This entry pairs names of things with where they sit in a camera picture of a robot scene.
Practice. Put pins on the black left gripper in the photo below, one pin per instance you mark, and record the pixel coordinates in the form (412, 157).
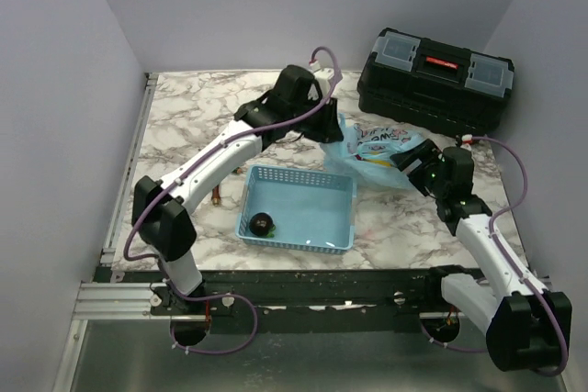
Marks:
(330, 130)

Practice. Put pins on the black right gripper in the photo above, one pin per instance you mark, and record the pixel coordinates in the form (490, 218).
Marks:
(428, 152)

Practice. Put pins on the light blue plastic bag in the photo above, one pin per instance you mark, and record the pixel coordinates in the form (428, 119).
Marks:
(365, 154)

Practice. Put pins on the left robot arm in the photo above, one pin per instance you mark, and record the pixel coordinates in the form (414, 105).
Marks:
(300, 100)

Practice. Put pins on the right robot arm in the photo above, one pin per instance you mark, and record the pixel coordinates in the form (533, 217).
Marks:
(526, 325)

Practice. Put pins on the dark purple fake mangosteen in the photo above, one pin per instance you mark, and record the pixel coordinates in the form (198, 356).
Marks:
(262, 225)

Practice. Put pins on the light blue plastic basket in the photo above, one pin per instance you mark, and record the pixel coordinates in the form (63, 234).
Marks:
(313, 211)

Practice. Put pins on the black plastic toolbox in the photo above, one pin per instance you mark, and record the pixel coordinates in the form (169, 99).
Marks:
(432, 85)

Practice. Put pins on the brown and silver small tool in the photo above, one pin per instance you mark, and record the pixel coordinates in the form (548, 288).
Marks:
(216, 196)

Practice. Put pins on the aluminium extrusion bar left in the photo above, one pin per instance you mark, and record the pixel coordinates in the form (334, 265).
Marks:
(119, 301)

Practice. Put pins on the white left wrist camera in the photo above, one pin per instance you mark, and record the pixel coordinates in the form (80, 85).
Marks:
(327, 77)

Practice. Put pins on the black front mounting rail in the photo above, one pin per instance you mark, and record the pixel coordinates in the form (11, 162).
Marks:
(315, 301)

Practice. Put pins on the aluminium left side rail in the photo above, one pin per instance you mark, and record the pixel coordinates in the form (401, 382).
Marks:
(114, 226)

